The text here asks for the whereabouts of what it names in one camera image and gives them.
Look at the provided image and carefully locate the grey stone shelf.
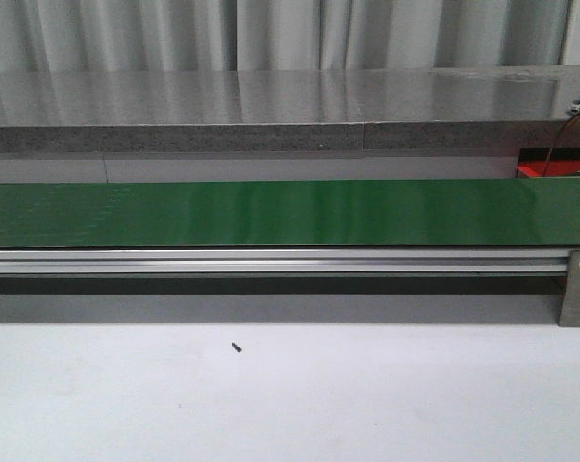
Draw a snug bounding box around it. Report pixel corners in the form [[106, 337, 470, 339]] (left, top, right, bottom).
[[0, 66, 580, 153]]

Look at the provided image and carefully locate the green conveyor belt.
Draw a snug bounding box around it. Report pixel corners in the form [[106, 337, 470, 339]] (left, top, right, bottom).
[[0, 178, 580, 248]]

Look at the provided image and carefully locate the red plastic bin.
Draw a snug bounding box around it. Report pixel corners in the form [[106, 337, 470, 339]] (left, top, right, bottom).
[[517, 148, 580, 178]]

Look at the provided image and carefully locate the grey pleated curtain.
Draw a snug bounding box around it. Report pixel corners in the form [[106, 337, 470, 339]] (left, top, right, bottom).
[[0, 0, 570, 72]]

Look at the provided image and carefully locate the aluminium conveyor frame rail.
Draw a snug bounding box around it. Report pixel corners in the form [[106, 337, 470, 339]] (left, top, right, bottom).
[[0, 248, 571, 275]]

